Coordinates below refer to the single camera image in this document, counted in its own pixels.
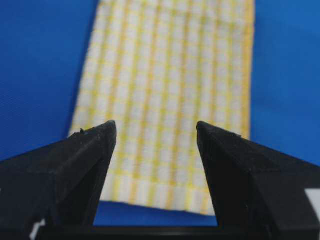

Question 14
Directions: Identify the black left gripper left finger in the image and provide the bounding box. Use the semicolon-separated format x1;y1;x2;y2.
0;120;117;240

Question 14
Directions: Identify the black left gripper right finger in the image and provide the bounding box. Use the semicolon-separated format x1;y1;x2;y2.
196;121;320;240

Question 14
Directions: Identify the yellow checkered towel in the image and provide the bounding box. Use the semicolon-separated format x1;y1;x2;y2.
70;0;255;216

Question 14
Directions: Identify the blue table cloth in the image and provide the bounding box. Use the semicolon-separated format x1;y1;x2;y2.
0;0;320;226

